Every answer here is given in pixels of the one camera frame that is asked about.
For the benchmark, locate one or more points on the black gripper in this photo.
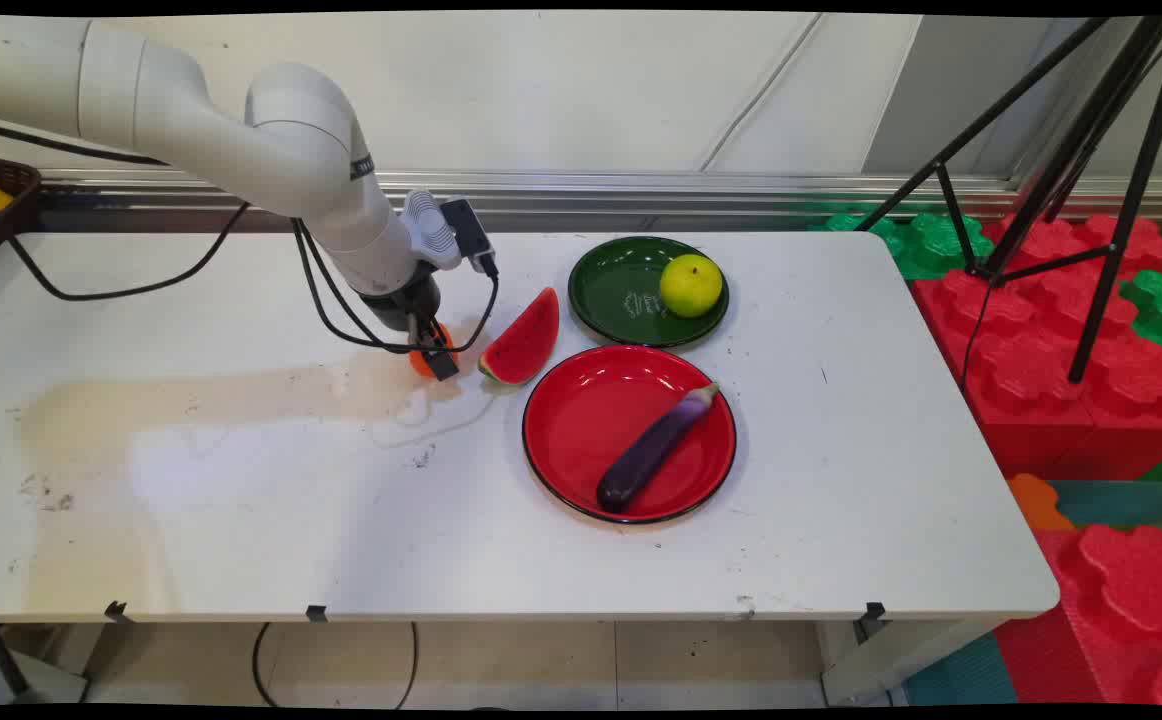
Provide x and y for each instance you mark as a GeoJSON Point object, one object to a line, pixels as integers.
{"type": "Point", "coordinates": [409, 303]}

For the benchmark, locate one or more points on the orange toy fruit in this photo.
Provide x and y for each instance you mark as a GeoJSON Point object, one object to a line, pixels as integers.
{"type": "Point", "coordinates": [425, 362]}

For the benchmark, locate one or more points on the purple toy eggplant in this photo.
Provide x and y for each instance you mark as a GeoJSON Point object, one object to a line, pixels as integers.
{"type": "Point", "coordinates": [646, 455]}

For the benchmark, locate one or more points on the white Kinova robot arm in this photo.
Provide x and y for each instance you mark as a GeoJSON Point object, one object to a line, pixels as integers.
{"type": "Point", "coordinates": [191, 120]}

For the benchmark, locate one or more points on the toy watermelon slice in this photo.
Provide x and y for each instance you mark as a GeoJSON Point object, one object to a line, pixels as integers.
{"type": "Point", "coordinates": [524, 345]}

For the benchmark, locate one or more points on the red plate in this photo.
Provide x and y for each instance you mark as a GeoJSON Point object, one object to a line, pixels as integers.
{"type": "Point", "coordinates": [581, 420]}

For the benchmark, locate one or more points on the dark green plate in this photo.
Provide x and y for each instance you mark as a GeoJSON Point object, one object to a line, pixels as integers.
{"type": "Point", "coordinates": [616, 290]}

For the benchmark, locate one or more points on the yellow-green toy lemon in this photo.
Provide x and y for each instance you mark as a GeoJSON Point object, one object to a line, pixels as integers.
{"type": "Point", "coordinates": [691, 285]}

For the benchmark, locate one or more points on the black table clip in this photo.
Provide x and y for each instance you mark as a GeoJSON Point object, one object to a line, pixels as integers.
{"type": "Point", "coordinates": [874, 611]}
{"type": "Point", "coordinates": [316, 613]}
{"type": "Point", "coordinates": [117, 611]}

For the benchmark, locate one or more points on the dark wicker basket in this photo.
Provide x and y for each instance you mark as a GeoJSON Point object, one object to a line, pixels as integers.
{"type": "Point", "coordinates": [11, 195]}

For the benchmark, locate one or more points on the white table leg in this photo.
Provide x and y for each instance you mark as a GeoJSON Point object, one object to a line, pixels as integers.
{"type": "Point", "coordinates": [901, 655]}

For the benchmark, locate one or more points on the orange foam piece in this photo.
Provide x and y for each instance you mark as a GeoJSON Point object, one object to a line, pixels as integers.
{"type": "Point", "coordinates": [1039, 502]}

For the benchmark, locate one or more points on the teal foam mat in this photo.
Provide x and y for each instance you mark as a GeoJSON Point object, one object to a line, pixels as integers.
{"type": "Point", "coordinates": [1126, 503]}

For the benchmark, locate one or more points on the black tripod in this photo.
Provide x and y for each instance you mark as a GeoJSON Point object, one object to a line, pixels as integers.
{"type": "Point", "coordinates": [1131, 200]}

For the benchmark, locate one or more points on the white ribbed camera mount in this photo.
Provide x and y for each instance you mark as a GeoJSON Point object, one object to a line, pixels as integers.
{"type": "Point", "coordinates": [431, 230]}

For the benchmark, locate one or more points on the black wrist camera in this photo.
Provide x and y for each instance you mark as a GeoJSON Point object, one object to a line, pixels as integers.
{"type": "Point", "coordinates": [469, 235]}

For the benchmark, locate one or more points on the aluminium wall rail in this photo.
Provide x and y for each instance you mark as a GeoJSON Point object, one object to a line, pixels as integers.
{"type": "Point", "coordinates": [741, 190]}

